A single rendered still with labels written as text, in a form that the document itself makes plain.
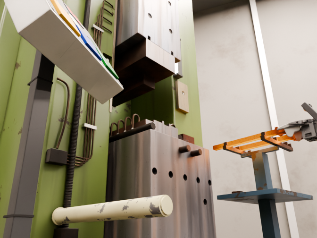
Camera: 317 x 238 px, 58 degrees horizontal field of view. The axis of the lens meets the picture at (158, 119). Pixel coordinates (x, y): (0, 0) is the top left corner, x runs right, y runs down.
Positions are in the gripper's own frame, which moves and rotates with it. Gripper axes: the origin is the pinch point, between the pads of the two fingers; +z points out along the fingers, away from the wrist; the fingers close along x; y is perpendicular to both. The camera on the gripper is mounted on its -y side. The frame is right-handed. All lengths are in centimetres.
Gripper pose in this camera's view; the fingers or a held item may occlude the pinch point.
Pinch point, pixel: (283, 130)
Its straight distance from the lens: 142.2
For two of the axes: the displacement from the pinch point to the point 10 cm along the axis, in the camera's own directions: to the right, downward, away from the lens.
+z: -6.9, 2.8, 6.7
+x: 7.2, 2.5, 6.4
